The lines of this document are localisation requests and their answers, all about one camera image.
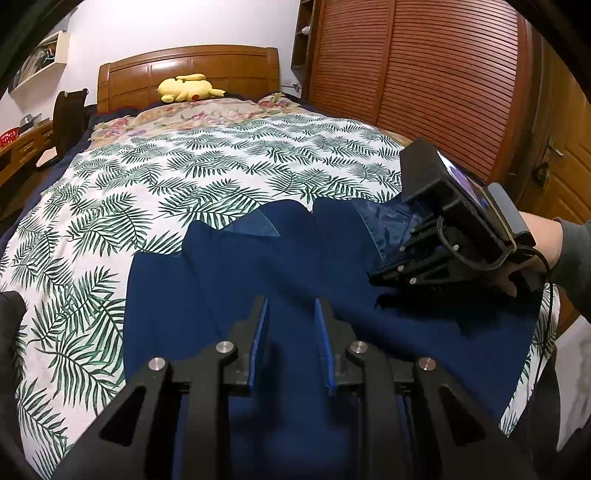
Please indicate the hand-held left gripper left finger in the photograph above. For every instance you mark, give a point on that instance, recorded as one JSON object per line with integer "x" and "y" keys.
{"x": 256, "y": 350}

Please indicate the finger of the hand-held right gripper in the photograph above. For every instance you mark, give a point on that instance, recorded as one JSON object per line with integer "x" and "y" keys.
{"x": 415, "y": 272}
{"x": 420, "y": 237}

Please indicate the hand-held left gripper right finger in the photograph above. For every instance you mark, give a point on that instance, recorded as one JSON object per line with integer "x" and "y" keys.
{"x": 325, "y": 350}

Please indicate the blue suit jacket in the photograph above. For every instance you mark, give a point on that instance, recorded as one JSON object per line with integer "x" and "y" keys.
{"x": 286, "y": 277}

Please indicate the person's right forearm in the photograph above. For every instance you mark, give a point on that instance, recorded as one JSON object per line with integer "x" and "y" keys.
{"x": 568, "y": 258}

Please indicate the person's right hand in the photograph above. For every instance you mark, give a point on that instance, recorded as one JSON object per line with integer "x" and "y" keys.
{"x": 512, "y": 282}

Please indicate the wooden door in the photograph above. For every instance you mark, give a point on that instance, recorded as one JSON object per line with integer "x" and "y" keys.
{"x": 570, "y": 184}

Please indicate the wooden louvred wardrobe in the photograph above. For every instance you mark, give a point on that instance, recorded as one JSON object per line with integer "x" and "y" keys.
{"x": 438, "y": 69}

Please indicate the person's dark clothing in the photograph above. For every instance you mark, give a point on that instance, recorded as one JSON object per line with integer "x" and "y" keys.
{"x": 542, "y": 415}

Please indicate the bed with leaf-print duvet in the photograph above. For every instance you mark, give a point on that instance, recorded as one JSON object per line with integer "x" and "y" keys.
{"x": 138, "y": 184}

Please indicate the wooden open shelf unit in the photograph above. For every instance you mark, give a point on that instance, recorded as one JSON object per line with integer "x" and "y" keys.
{"x": 302, "y": 46}

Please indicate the floral quilt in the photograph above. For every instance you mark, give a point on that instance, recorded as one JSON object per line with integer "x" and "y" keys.
{"x": 207, "y": 113}

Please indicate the wooden headboard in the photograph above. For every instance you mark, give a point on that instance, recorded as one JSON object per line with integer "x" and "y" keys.
{"x": 221, "y": 69}

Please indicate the yellow plush toy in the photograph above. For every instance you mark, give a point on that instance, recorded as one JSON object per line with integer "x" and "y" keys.
{"x": 187, "y": 88}

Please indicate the black chair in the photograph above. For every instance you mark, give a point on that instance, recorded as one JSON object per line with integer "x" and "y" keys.
{"x": 69, "y": 120}

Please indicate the wooden desk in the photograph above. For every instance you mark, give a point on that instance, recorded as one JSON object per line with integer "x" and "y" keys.
{"x": 27, "y": 143}

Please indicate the red basket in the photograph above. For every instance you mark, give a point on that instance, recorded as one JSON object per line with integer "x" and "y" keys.
{"x": 8, "y": 137}

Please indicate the white wall shelf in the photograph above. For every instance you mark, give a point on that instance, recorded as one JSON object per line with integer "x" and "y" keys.
{"x": 51, "y": 69}

